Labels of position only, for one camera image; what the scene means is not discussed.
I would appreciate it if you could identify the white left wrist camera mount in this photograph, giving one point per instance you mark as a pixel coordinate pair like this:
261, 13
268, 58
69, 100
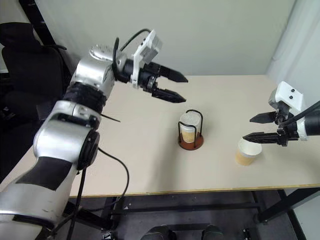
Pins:
152, 48

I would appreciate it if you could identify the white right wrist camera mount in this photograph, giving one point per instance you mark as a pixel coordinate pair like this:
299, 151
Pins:
290, 95

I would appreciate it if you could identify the black flat bar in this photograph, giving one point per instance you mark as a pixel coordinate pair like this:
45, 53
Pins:
190, 227

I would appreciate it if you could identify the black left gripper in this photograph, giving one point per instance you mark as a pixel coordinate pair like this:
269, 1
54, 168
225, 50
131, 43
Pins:
148, 77

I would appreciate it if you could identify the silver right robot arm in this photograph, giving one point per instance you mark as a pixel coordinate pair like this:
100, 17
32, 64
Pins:
313, 123

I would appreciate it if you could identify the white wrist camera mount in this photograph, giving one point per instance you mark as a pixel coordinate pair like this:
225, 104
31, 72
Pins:
152, 48
290, 95

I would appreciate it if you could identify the black metal table frame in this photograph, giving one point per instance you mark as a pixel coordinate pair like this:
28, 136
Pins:
200, 206

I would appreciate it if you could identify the black slanted wall post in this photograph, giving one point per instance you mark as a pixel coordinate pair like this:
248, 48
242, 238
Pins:
37, 15

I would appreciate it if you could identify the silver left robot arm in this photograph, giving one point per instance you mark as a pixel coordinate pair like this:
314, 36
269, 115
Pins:
92, 72

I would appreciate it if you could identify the dark rounded shape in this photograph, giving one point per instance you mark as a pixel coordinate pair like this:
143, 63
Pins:
213, 233
157, 233

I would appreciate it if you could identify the black office chair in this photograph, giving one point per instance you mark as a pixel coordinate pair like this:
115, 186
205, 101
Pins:
25, 70

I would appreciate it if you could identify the black caster bracket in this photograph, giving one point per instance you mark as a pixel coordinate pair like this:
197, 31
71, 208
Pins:
106, 236
246, 234

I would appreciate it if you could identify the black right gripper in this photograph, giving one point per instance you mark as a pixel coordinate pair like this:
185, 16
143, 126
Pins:
287, 132

